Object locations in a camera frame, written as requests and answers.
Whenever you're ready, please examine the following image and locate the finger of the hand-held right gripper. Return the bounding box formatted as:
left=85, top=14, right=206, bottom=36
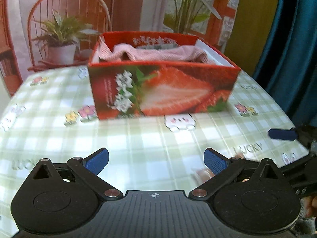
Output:
left=269, top=125, right=317, bottom=154
left=281, top=154, right=317, bottom=197

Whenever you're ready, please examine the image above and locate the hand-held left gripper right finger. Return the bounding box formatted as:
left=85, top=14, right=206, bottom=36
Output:
left=189, top=147, right=281, bottom=200

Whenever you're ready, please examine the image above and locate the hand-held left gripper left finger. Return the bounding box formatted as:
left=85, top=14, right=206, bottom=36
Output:
left=31, top=147, right=123, bottom=200

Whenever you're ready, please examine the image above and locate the red strawberry print cardboard box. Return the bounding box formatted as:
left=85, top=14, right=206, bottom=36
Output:
left=88, top=31, right=241, bottom=121

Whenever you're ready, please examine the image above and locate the pink knit cloth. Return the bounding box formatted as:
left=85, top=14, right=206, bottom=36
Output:
left=99, top=43, right=216, bottom=65

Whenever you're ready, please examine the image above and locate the person's right hand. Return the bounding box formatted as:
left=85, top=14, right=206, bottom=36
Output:
left=306, top=195, right=317, bottom=219

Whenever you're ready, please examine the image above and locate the green checked cartoon tablecloth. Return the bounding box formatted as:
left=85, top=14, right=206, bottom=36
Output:
left=0, top=64, right=311, bottom=238

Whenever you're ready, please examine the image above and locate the teal curtain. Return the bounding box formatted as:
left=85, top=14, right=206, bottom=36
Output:
left=253, top=0, right=317, bottom=127

